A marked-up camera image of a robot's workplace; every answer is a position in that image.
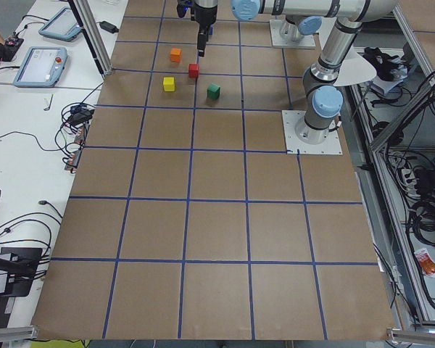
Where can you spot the teach pendant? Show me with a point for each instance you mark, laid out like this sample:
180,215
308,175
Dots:
42,67
62,26

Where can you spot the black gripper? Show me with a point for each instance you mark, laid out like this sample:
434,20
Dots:
205,15

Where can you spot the yellow block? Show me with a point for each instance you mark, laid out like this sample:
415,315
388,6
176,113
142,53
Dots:
168,84

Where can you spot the teach pendant near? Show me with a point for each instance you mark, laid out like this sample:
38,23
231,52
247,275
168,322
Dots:
42,67

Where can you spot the white paper cone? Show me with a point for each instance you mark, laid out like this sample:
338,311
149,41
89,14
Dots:
354,70

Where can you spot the orange block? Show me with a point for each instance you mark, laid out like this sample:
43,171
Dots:
176,55

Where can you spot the black power adapter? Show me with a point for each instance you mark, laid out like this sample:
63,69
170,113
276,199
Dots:
109,27

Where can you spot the red block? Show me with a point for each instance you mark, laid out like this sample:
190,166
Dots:
193,70

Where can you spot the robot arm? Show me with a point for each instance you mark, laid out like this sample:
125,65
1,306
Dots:
324,100

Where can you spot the aluminium frame post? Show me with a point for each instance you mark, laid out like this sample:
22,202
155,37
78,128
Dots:
86,21

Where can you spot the green block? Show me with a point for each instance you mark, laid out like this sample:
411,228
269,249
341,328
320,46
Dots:
213,91

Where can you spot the red snack packet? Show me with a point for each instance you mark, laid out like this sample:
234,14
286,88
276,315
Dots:
426,263

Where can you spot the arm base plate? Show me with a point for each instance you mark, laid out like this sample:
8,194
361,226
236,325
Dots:
311,145
286,35

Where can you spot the teach pendant far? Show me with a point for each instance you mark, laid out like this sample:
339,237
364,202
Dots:
62,26

